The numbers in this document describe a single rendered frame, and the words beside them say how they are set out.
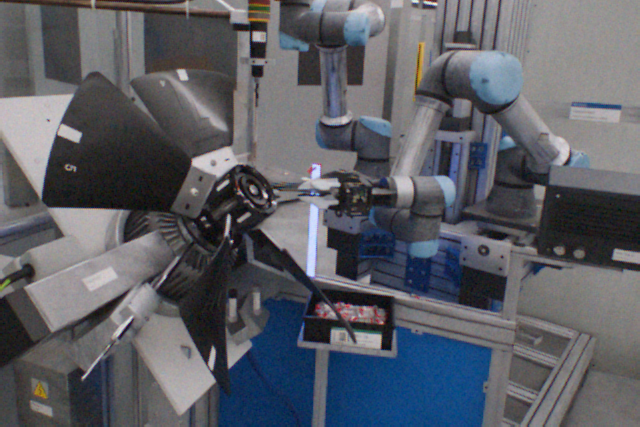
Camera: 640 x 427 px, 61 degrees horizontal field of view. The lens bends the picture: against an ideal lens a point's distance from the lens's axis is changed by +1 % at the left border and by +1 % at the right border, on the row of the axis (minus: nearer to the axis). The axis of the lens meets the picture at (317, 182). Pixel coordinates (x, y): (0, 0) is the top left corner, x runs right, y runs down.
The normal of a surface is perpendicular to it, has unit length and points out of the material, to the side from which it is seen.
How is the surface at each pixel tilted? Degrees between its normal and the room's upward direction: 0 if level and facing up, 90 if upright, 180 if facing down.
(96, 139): 79
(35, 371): 90
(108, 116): 75
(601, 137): 90
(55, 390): 90
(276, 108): 90
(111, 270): 50
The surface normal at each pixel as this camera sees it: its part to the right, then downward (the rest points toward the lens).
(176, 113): 0.16, -0.47
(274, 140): 0.66, 0.21
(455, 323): -0.38, 0.20
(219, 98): 0.26, -0.62
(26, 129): 0.74, -0.52
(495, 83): 0.43, 0.15
